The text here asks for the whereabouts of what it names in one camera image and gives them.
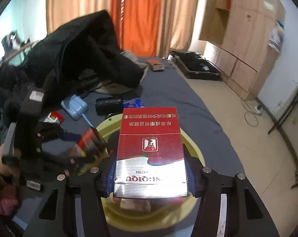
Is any black power cable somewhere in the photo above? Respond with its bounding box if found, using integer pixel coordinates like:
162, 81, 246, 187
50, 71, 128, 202
240, 96, 261, 127

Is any brown wallet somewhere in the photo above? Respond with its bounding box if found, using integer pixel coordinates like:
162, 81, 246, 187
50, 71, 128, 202
146, 59, 165, 72

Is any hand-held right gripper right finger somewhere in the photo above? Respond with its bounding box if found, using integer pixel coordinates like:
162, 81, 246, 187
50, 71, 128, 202
183, 149, 280, 237

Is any red and white cigarette pack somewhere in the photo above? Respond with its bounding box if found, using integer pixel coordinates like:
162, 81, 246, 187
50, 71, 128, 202
44, 111, 64, 125

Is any black cylindrical pouch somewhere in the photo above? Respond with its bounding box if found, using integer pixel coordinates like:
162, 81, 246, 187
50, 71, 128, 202
95, 97, 123, 116

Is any dark blue bed sheet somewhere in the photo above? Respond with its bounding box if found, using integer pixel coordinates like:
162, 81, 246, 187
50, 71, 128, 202
23, 55, 246, 237

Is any beige cloth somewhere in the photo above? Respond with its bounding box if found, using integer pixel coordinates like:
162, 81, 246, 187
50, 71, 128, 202
94, 50, 150, 95

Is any wooden wardrobe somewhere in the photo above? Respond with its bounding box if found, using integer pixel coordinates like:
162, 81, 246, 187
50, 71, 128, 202
198, 0, 287, 101

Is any blue foil packet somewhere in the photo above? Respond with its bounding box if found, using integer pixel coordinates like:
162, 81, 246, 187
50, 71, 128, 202
123, 98, 144, 109

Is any white plastic bag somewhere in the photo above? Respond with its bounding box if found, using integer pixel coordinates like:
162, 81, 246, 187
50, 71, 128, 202
268, 20, 285, 51

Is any pale yellow plastic basin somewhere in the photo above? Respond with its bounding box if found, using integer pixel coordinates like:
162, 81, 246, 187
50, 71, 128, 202
77, 118, 206, 230

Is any red and silver cigarette carton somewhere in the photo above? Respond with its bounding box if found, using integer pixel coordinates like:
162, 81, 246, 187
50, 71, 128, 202
113, 107, 190, 199

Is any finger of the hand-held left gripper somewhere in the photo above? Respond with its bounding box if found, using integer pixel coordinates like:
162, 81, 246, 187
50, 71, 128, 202
44, 152, 97, 174
40, 128, 81, 142

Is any black and red cigarette carton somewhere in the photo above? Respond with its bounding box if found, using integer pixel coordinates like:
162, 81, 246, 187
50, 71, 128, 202
76, 126, 108, 157

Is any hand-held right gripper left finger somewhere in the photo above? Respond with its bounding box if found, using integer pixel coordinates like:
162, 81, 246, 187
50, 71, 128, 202
23, 162, 117, 237

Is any light blue pill box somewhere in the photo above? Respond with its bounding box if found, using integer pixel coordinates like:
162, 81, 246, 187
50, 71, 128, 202
61, 96, 88, 120

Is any orange and beige curtain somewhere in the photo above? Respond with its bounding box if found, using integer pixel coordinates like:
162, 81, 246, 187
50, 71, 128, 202
45, 0, 202, 58

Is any black jacket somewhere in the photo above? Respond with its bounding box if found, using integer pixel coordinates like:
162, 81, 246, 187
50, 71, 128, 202
0, 10, 145, 119

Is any black suitcase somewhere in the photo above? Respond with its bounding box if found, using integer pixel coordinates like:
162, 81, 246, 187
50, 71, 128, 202
176, 51, 223, 82

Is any black-legged folding table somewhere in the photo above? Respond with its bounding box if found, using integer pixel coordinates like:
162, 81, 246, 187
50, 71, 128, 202
267, 82, 298, 178

